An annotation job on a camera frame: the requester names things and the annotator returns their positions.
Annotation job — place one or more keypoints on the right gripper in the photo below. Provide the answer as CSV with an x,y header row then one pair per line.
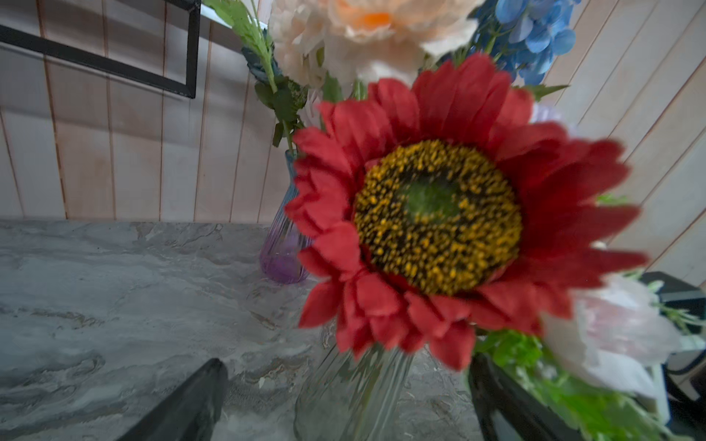
x,y
683,373

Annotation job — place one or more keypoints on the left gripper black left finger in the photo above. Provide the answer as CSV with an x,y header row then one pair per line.
x,y
190,412

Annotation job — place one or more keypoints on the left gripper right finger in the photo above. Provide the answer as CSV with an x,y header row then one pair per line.
x,y
506,412

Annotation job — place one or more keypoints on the white lilac flower bunch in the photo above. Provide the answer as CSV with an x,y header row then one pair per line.
x,y
599,368

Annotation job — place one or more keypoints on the clear grey glass vase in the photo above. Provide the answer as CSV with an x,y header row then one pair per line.
x,y
349,398

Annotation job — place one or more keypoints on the red gerbera stem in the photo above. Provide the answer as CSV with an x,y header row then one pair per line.
x,y
440,208

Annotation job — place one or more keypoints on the blue purple glass vase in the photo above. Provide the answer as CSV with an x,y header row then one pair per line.
x,y
278,258

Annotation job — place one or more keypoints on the blue hydrangea stem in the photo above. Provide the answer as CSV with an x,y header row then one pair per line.
x,y
524,37

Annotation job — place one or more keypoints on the white flower stem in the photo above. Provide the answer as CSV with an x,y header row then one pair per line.
x,y
274,89

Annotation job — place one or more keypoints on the black mesh basket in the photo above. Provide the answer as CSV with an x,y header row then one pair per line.
x,y
73,55

